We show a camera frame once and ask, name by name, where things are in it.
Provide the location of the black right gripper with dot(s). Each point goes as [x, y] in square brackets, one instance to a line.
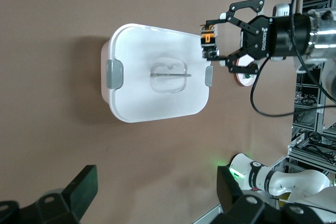
[283, 37]

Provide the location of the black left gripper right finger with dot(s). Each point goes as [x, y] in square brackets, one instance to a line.
[246, 211]

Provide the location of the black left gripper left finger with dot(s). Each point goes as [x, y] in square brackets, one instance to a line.
[52, 208]

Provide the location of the black orange switch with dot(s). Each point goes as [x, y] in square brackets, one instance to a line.
[208, 40]

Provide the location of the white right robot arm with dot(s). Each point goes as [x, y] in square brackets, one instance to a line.
[262, 179]

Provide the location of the white lidded storage box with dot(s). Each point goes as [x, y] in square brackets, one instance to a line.
[157, 51]

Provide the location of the pink round plate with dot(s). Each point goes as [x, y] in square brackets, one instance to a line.
[244, 82]

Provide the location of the background equipment rack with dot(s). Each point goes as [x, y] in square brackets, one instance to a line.
[312, 134]

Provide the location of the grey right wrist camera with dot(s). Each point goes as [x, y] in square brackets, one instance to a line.
[281, 10]

